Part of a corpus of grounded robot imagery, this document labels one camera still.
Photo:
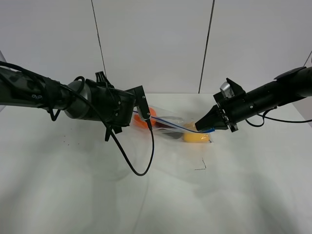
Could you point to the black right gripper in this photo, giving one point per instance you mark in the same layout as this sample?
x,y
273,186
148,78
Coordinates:
x,y
221,116

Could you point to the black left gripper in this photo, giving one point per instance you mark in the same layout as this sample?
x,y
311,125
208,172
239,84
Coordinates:
x,y
115,106

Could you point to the clear zip bag blue zipper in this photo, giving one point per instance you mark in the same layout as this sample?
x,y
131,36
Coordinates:
x,y
173,126

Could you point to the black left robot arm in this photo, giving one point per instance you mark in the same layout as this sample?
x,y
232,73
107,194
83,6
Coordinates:
x,y
81,99

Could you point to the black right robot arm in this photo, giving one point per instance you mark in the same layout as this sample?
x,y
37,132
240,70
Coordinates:
x,y
286,88

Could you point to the dark purple eggplant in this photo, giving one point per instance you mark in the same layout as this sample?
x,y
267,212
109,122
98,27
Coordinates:
x,y
167,131

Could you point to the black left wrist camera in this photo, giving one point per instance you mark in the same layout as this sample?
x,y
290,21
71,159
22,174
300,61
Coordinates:
x,y
141,103

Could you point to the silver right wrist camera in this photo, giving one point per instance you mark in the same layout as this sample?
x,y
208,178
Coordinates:
x,y
226,90

